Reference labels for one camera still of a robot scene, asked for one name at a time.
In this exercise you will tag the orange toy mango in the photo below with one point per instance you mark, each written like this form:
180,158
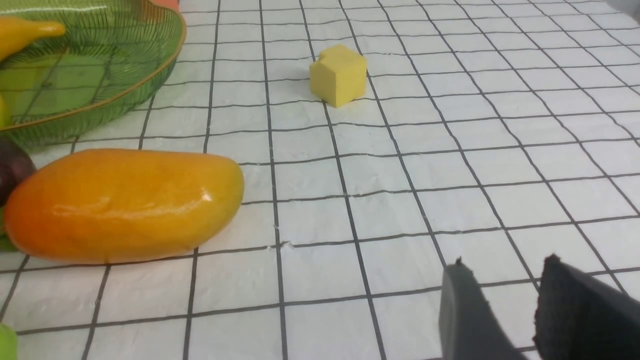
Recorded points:
115,205

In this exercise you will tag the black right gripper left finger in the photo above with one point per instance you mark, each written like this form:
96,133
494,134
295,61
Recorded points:
468,328

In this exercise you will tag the orange foam cube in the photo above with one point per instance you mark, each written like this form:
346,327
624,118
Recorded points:
169,4

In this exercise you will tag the yellow toy banana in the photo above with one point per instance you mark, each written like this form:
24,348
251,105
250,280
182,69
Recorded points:
16,34

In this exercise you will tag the dark purple toy mangosteen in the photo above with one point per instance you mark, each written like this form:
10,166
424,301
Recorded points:
15,166

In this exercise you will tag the yellow foam cube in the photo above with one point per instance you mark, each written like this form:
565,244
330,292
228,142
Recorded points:
338,76

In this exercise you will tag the green toy cucumber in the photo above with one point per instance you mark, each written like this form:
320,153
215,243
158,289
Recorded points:
8,343

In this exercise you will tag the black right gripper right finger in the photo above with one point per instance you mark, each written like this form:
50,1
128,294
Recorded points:
581,318

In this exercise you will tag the green glass leaf plate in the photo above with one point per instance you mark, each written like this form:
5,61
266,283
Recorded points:
113,57

